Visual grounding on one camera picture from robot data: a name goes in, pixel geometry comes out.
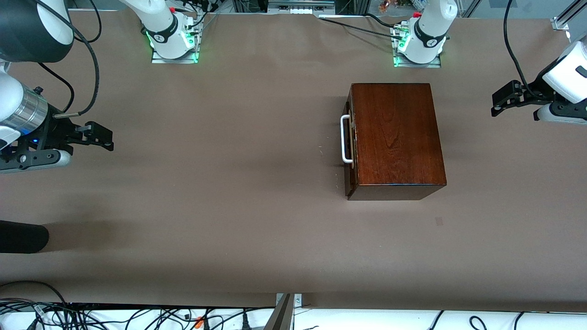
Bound black cylinder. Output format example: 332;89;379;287
0;220;50;254

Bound aluminium profile bar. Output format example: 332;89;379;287
552;0;587;32

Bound grey metal strut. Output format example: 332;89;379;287
264;293;294;330

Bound short black table cable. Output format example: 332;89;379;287
365;13;398;28

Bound silver aluminium frame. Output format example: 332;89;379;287
267;0;336;15

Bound wooden drawer with white handle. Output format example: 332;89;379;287
340;87;359;198

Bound looped black cable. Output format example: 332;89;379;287
0;280;69;307

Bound dark brown wooden cabinet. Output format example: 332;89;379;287
344;82;448;201

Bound metal base plate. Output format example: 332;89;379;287
393;53;442;68
151;48;199;65

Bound long black table cable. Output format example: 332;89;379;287
319;17;400;37

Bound small metal bracket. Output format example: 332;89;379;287
275;293;303;308

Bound tangled black cables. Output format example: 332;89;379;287
0;300;276;330

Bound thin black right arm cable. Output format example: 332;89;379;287
38;62;75;114

